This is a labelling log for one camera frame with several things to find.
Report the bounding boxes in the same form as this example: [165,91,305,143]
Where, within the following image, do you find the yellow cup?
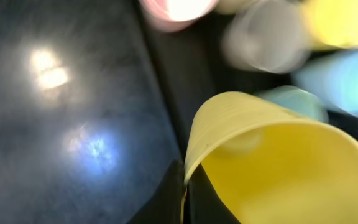
[183,91,358,224]
[301,0,358,51]

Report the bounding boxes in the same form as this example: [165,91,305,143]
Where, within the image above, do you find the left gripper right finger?
[186,163,242,224]

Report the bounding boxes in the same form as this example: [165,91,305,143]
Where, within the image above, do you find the grey cup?
[221,0,312,75]

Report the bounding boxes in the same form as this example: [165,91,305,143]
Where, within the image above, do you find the black tray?
[134,0,358,162]

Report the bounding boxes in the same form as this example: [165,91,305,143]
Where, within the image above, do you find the pink cup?
[138,0,221,34]

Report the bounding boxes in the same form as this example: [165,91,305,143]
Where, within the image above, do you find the blue cup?
[291,49,358,119]

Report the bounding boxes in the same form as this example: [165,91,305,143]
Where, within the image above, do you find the green cup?
[255,85,329,124]

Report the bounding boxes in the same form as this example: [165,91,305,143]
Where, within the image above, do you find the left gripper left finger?
[126,159,186,224]

